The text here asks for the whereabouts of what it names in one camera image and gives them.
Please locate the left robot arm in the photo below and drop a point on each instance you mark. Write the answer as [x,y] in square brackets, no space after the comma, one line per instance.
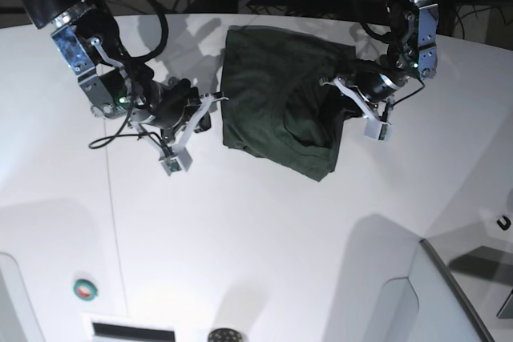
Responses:
[411,53]

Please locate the dark green t-shirt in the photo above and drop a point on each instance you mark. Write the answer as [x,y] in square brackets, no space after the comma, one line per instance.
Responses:
[276,106]

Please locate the black U-shaped hook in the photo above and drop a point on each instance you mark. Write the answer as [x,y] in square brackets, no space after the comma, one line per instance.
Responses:
[504,223]

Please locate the grey metal tray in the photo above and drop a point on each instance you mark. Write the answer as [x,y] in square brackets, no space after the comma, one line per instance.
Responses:
[482,272]

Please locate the green tape roll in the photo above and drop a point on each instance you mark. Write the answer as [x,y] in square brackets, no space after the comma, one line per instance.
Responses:
[85,290]

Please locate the black perforated round object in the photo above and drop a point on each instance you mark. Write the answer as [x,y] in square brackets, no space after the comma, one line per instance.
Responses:
[225,335]

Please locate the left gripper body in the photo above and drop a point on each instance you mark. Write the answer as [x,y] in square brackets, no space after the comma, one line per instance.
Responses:
[376,87]

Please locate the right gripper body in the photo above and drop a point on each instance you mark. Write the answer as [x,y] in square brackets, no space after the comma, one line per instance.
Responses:
[170,111]

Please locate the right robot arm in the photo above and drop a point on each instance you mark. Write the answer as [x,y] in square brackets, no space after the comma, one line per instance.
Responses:
[116,83]

